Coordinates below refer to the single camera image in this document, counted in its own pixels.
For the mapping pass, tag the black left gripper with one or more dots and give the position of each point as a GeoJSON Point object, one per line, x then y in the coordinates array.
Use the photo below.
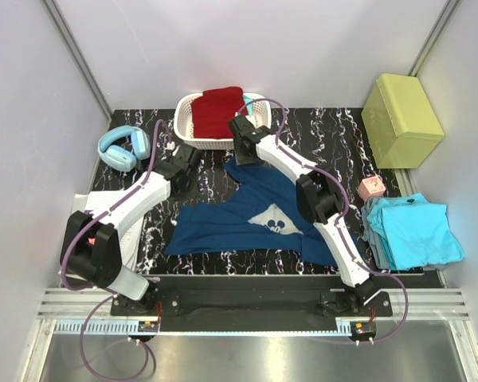
{"type": "Point", "coordinates": [182, 183]}

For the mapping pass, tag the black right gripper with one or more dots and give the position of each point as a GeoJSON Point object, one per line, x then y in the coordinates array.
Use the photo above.
{"type": "Point", "coordinates": [241, 160]}

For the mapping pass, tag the navy blue t shirt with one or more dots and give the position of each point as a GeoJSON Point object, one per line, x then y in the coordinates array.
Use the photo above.
{"type": "Point", "coordinates": [261, 214]}

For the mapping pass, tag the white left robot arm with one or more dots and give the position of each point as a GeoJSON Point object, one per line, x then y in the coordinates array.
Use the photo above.
{"type": "Point", "coordinates": [91, 247]}

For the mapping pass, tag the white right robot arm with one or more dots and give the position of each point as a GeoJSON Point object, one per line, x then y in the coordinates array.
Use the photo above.
{"type": "Point", "coordinates": [320, 200]}

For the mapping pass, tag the folded red t shirt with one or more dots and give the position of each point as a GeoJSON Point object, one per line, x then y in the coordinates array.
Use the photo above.
{"type": "Point", "coordinates": [212, 111]}

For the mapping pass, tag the white plastic basket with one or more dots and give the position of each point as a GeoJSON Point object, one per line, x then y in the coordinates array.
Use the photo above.
{"type": "Point", "coordinates": [184, 127]}

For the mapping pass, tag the folded teal t shirt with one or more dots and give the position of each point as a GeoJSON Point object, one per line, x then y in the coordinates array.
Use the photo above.
{"type": "Point", "coordinates": [250, 114]}

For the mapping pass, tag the light blue headphones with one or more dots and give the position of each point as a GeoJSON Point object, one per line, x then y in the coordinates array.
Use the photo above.
{"type": "Point", "coordinates": [116, 156]}

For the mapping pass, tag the pink cube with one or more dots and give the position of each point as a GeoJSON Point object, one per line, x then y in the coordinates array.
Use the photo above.
{"type": "Point", "coordinates": [371, 187]}

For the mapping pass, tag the grey-blue t shirt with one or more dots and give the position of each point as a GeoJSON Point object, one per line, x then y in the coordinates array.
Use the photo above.
{"type": "Point", "coordinates": [374, 240]}

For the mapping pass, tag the yellow-green box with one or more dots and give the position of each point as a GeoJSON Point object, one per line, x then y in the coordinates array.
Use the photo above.
{"type": "Point", "coordinates": [401, 125]}

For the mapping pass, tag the cyan t shirt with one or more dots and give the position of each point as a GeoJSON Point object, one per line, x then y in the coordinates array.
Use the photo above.
{"type": "Point", "coordinates": [415, 232]}

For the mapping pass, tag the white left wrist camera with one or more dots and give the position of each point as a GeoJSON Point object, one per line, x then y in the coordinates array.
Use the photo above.
{"type": "Point", "coordinates": [171, 146]}

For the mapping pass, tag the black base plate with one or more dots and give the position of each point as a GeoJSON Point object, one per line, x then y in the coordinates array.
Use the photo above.
{"type": "Point", "coordinates": [315, 294]}

